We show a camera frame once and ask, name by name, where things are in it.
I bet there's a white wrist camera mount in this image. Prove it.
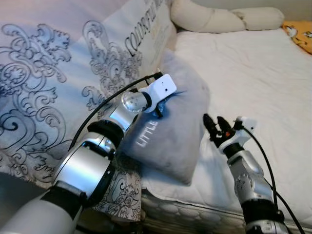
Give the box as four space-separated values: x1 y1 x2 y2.
235 117 258 133
141 74 177 113

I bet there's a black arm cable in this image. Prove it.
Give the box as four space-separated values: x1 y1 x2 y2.
240 125 307 234
68 72 164 149

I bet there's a yellow cartoon print blanket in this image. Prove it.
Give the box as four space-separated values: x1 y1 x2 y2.
283 20 312 54

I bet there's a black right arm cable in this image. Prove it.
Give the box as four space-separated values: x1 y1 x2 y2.
240 125 307 234

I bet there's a cream bolster pillow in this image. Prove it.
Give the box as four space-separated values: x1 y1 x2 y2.
233 7 285 31
170 0 246 34

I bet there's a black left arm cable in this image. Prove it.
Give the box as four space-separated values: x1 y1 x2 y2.
68 72 164 149

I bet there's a white mattress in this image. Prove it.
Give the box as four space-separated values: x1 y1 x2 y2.
141 27 312 230

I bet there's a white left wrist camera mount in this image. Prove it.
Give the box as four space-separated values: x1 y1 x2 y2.
141 74 177 113

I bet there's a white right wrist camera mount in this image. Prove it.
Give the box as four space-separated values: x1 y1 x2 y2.
235 117 258 133

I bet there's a white grey ornament print duvet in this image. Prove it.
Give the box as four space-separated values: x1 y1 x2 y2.
0 0 177 222

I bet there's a grey lettered pillow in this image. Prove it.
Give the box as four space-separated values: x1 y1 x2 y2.
118 49 211 186

